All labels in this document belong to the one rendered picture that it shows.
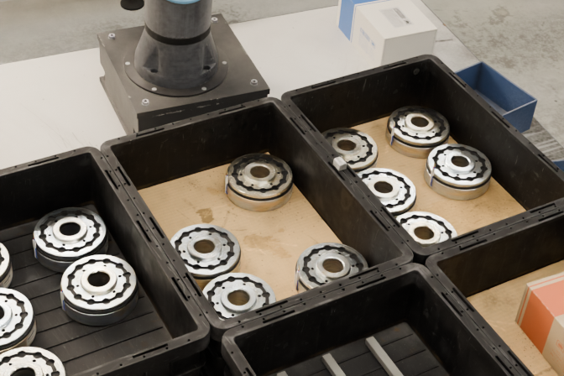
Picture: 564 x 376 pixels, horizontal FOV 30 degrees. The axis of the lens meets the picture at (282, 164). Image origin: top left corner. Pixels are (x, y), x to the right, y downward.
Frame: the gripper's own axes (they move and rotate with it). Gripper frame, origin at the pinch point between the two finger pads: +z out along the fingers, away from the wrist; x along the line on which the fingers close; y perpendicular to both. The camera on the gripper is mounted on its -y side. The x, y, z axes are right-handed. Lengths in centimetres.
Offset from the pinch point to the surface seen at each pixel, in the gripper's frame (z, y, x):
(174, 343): -5, 80, -73
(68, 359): 5, 70, -84
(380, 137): 5.0, 41.6, -23.8
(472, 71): 12.7, 21.1, 8.1
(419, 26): 9.3, 8.3, 2.8
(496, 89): 14.7, 25.4, 11.5
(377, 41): 11.5, 7.6, -6.0
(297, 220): 5, 55, -45
